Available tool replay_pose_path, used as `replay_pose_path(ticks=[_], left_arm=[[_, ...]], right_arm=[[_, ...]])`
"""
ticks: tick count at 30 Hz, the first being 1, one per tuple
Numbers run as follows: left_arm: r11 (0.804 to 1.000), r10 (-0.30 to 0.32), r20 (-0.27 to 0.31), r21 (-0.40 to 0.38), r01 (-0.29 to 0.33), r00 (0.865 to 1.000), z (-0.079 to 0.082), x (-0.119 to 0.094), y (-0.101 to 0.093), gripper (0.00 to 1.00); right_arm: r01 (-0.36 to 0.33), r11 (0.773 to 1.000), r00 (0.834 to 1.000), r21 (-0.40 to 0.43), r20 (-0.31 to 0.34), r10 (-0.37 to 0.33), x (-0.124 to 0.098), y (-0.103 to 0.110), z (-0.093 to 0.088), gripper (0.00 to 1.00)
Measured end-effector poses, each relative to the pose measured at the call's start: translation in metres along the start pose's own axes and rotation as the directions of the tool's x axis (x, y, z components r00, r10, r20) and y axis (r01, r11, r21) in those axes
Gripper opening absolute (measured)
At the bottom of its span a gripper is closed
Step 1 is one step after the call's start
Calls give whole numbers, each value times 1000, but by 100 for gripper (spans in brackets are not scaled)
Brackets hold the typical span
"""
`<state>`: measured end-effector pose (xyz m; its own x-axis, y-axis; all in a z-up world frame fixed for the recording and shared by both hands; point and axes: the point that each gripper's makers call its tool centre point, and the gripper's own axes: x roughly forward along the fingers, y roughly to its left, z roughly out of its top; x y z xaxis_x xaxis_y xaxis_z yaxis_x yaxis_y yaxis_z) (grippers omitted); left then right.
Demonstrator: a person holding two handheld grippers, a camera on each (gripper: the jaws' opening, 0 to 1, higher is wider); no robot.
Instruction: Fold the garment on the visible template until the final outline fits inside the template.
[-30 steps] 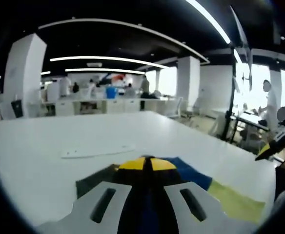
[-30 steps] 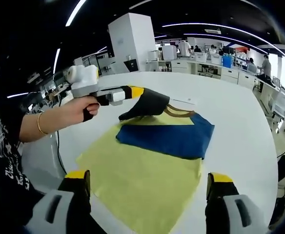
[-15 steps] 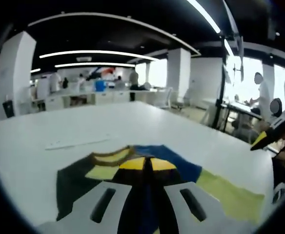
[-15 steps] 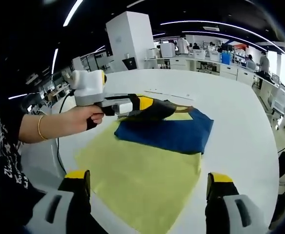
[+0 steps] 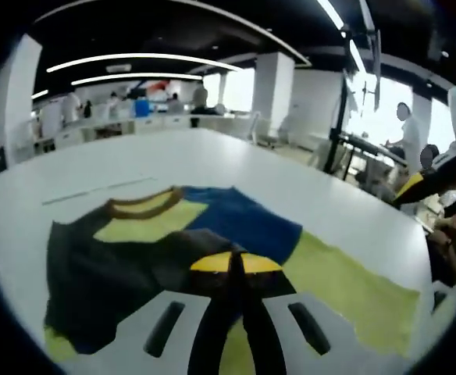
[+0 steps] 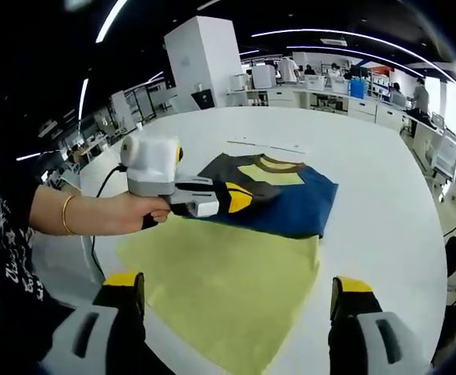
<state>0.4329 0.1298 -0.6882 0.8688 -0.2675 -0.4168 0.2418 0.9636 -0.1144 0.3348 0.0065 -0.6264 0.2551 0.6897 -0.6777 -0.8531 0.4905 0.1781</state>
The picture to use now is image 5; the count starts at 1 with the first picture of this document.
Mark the white cabinet box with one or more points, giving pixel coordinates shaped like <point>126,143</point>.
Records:
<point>51,119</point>

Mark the blue storage bin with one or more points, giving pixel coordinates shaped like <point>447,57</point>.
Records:
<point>141,107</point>

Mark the white flat socket panel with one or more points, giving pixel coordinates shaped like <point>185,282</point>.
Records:
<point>95,191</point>

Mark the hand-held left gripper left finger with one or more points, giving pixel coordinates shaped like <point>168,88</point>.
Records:
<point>208,312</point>

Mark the person's black printed clothing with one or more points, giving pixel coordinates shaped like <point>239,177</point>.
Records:
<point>446,261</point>

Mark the white square pillar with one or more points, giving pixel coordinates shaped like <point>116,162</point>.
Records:
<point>17,97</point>
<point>273,90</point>

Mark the white workbench row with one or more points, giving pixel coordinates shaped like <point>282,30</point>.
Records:
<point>154,124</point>

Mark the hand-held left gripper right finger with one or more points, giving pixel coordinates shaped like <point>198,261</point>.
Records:
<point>267,285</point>

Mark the yellow garment blue grey sleeves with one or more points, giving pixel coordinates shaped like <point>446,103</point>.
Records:
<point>251,226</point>

